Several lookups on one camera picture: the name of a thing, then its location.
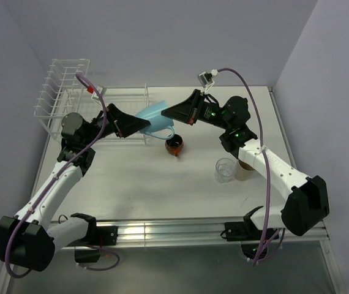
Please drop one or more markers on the clear plastic cup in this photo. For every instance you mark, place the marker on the clear plastic cup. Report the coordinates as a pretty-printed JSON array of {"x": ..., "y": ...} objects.
[{"x": 225, "y": 170}]

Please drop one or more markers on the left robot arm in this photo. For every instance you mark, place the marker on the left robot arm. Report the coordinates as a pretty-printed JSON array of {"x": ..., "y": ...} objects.
[{"x": 72, "y": 164}]

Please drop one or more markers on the beige paper cup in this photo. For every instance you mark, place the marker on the beige paper cup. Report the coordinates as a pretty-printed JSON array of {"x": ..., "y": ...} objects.
[{"x": 244, "y": 171}]

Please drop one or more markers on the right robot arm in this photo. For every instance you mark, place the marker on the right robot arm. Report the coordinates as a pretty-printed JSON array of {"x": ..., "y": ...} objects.
[{"x": 306, "y": 199}]

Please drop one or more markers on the light blue ceramic mug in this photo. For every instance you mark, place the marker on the light blue ceramic mug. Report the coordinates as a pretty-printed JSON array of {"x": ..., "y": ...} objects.
[{"x": 157, "y": 121}]

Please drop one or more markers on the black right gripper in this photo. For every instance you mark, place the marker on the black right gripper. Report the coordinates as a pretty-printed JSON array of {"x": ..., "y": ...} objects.
[{"x": 189, "y": 110}]

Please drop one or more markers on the orange mug black interior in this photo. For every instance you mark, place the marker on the orange mug black interior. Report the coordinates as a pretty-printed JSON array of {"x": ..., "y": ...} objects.
[{"x": 174, "y": 145}]

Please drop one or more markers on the white wire dish rack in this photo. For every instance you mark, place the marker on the white wire dish rack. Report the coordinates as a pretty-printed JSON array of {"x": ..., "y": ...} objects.
[{"x": 62, "y": 94}]

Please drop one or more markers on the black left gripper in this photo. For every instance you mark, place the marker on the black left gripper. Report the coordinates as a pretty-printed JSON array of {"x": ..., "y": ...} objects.
[{"x": 125, "y": 124}]

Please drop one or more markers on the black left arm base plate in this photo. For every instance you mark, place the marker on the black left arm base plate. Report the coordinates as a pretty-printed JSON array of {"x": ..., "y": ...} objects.
[{"x": 104, "y": 236}]

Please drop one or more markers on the aluminium mounting rail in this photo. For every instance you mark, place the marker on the aluminium mounting rail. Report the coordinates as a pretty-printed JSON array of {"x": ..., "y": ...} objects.
[{"x": 131, "y": 233}]

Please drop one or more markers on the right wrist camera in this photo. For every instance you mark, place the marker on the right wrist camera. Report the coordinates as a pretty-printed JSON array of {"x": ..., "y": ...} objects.
[{"x": 206, "y": 79}]

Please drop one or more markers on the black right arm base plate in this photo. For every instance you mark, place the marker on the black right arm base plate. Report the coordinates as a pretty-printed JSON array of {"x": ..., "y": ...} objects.
[{"x": 240, "y": 231}]

